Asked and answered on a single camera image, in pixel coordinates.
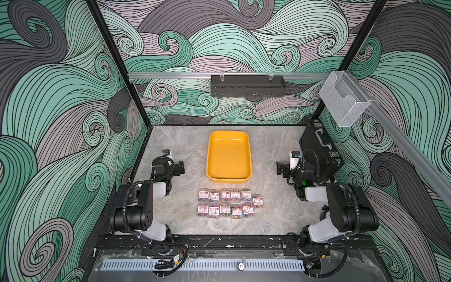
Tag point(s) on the paper clip box barcode side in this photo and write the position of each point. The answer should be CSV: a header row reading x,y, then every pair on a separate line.
x,y
246,195

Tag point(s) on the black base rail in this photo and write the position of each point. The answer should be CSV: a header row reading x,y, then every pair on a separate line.
x,y
286,245

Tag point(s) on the paper clip box removed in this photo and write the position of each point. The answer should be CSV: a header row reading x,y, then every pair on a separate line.
x,y
214,211
203,210

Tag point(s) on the black wall-mounted tray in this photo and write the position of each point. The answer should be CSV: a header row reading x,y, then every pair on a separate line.
x,y
247,86

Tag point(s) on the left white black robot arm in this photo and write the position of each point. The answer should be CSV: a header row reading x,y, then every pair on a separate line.
x,y
133,208

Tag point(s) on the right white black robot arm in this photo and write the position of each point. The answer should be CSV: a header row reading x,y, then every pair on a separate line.
x,y
347,212

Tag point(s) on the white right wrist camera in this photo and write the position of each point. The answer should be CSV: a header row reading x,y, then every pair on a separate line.
x,y
294,159

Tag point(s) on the white slotted cable duct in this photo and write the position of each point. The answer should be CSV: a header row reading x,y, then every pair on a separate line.
x,y
290,265

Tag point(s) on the yellow plastic storage tray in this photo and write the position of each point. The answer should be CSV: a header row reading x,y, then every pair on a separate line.
x,y
229,157

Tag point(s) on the black briefcase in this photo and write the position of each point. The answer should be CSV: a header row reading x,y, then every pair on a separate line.
x,y
322,151

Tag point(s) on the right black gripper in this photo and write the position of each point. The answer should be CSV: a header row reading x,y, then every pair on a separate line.
x,y
286,168

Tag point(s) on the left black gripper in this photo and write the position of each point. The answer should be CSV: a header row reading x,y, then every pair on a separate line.
x,y
176,171

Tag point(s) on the paper clip box edge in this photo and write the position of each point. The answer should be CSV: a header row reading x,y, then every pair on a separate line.
x,y
236,212

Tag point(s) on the clear acrylic wall holder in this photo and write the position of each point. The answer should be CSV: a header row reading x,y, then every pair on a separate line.
x,y
344,97

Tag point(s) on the paper clip box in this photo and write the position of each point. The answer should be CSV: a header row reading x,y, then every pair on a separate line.
x,y
257,202
203,195
225,210
235,196
248,210
225,195
214,196

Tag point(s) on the aluminium rail right wall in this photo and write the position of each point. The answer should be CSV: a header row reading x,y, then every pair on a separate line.
x,y
399,124

